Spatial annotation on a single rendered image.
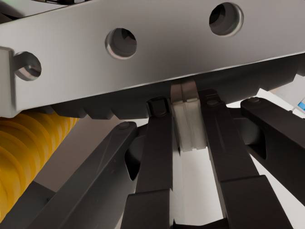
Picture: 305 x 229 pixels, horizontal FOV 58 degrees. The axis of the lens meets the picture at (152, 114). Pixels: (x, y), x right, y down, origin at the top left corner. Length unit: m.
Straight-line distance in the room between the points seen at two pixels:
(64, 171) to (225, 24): 0.94
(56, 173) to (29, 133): 0.79
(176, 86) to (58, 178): 0.88
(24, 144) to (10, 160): 0.02
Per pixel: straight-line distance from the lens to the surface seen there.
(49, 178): 1.01
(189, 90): 0.16
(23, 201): 0.62
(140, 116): 0.23
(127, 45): 0.16
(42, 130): 0.26
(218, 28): 0.16
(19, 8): 0.23
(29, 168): 0.23
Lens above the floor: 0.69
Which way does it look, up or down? 22 degrees down
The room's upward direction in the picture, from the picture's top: 35 degrees clockwise
